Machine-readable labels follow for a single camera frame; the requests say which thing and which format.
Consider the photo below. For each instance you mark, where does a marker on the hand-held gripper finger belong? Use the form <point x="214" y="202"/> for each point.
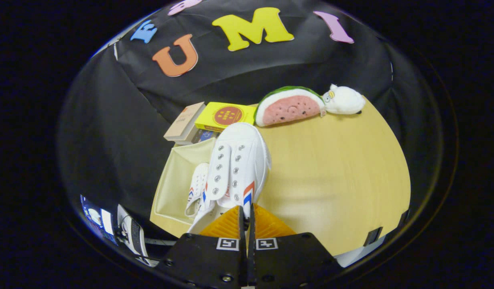
<point x="242" y="230"/>
<point x="251" y="233"/>

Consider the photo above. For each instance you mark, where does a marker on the yellow book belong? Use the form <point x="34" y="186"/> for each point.
<point x="226" y="116"/>

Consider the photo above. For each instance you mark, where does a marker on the white canvas shoe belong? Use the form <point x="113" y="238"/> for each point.
<point x="246" y="156"/>
<point x="198" y="184"/>

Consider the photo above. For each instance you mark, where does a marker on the black backdrop cloth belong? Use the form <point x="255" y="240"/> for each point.
<point x="110" y="132"/>

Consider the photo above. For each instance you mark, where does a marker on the black table clamp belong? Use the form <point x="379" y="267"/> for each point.
<point x="373" y="236"/>

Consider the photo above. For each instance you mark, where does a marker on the white plush toy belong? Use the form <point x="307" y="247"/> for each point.
<point x="345" y="102"/>

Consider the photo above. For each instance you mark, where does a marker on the watermelon slice plush toy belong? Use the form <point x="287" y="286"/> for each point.
<point x="291" y="110"/>

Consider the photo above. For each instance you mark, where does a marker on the blue book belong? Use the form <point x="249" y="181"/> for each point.
<point x="204" y="135"/>

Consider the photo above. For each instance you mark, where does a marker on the tan book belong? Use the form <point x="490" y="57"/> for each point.
<point x="184" y="122"/>

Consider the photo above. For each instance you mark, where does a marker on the colourful printed sheet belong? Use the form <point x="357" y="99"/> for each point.
<point x="96" y="218"/>

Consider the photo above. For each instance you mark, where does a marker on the person's black white sneaker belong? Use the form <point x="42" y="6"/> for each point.
<point x="132" y="235"/>

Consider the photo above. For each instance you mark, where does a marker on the beige fabric storage box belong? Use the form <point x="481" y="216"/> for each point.
<point x="174" y="184"/>

